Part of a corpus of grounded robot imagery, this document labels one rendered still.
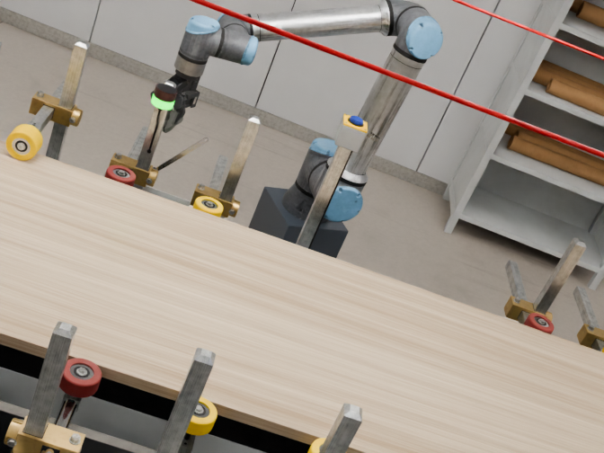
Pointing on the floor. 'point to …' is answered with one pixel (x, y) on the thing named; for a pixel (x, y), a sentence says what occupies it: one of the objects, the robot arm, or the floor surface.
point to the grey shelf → (470, 163)
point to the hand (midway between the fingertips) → (164, 128)
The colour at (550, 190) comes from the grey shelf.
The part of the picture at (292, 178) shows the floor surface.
